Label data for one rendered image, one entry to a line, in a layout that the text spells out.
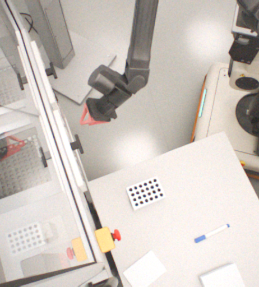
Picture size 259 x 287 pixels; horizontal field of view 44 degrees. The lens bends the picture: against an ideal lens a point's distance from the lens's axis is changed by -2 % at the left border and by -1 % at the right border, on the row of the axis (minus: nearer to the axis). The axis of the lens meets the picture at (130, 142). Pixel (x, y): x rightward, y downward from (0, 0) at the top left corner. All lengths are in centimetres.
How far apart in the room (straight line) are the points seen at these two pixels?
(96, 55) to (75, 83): 26
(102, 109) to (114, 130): 113
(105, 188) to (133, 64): 52
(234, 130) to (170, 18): 109
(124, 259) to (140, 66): 67
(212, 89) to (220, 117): 18
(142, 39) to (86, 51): 151
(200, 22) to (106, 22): 70
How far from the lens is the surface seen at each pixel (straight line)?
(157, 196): 119
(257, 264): 127
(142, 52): 88
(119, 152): 205
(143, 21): 86
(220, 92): 197
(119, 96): 93
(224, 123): 188
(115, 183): 122
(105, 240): 104
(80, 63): 231
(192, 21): 259
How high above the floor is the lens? 195
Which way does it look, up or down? 71 degrees down
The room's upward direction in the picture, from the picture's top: straight up
